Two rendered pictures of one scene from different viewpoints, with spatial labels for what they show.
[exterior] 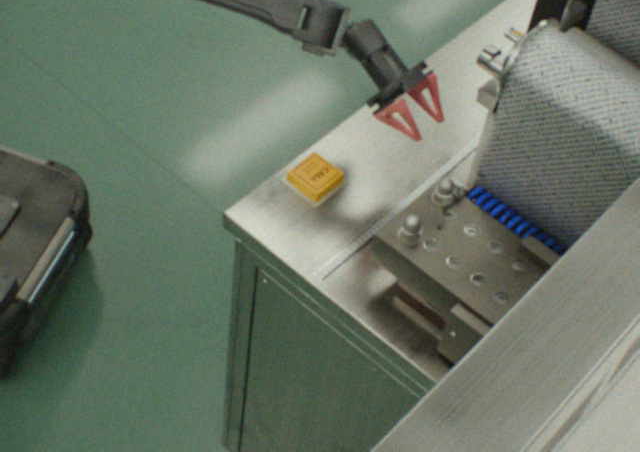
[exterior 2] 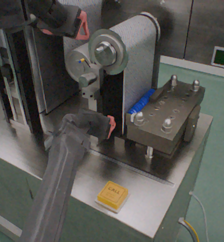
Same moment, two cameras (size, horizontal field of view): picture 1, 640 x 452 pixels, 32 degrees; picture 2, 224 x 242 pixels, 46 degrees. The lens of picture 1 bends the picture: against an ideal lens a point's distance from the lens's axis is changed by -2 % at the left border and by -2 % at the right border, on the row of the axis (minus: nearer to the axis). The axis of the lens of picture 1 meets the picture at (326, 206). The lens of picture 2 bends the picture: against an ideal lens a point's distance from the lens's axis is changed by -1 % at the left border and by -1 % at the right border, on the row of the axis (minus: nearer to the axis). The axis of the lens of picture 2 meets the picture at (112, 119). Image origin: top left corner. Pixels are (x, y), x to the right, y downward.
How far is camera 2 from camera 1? 1.60 m
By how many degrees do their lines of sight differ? 65
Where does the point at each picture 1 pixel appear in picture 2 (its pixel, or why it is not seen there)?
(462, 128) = not seen: hidden behind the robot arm
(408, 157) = (84, 162)
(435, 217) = (151, 123)
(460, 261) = (169, 116)
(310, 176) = (116, 194)
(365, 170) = (97, 177)
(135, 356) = not seen: outside the picture
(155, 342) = not seen: outside the picture
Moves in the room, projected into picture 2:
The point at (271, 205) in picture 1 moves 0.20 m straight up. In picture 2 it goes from (137, 214) to (142, 165)
